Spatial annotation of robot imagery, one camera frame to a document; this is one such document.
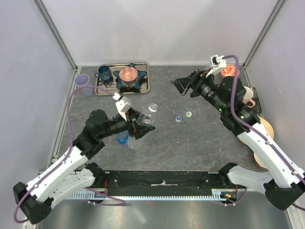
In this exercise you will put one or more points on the orange floral small bowl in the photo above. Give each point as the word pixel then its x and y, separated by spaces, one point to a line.
pixel 229 70

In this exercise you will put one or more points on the left aluminium frame post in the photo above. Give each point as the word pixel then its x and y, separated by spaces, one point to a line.
pixel 52 27

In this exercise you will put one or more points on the pink mug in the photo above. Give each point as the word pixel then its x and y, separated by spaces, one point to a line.
pixel 248 97

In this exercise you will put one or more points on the aluminium frame post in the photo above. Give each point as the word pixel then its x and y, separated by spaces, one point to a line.
pixel 265 29
pixel 52 27

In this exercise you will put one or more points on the clear bottle green label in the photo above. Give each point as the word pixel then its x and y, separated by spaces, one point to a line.
pixel 208 67

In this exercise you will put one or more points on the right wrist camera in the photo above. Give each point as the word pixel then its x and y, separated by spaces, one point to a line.
pixel 218 63

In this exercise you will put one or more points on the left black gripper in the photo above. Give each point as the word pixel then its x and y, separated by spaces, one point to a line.
pixel 139 129

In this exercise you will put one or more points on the red patterned bowl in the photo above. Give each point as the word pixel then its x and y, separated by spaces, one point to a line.
pixel 128 74

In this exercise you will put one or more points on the beige bird plate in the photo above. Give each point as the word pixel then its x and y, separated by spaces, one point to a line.
pixel 267 126

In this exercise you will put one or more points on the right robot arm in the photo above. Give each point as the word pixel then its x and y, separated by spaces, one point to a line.
pixel 284 182

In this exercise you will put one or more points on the red white bowl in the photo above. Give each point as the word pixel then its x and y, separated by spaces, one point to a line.
pixel 259 162

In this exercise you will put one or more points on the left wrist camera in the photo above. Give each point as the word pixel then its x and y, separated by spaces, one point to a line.
pixel 123 104

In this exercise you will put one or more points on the white green bottle cap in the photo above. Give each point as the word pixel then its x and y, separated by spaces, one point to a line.
pixel 188 114

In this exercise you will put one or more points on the dark floral square plate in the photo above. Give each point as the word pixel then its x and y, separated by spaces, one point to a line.
pixel 255 98

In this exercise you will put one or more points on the right aluminium frame post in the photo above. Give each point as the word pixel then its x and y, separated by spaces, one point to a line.
pixel 265 29

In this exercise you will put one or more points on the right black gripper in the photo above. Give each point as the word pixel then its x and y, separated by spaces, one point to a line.
pixel 182 84

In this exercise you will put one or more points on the blue star-shaped dish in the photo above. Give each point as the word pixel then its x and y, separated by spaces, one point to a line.
pixel 136 84

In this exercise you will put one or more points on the blue pocari bottle cap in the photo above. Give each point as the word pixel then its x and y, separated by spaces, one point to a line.
pixel 178 119

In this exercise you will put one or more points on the steel tray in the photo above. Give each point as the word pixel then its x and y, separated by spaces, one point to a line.
pixel 103 87

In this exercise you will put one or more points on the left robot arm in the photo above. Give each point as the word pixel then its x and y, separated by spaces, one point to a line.
pixel 72 171

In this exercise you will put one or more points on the dark blue mug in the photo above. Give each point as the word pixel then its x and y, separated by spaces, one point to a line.
pixel 104 73

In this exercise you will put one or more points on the clear bottle blue cap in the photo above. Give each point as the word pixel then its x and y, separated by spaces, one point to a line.
pixel 122 137

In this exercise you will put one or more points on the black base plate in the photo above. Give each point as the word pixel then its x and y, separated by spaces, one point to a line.
pixel 161 183

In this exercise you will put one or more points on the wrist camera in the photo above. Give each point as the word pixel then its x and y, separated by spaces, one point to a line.
pixel 123 104
pixel 218 63

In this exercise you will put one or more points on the lilac plastic cup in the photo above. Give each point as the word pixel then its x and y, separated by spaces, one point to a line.
pixel 83 81

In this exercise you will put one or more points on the white slotted cable duct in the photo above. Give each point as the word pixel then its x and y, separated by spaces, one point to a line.
pixel 215 195

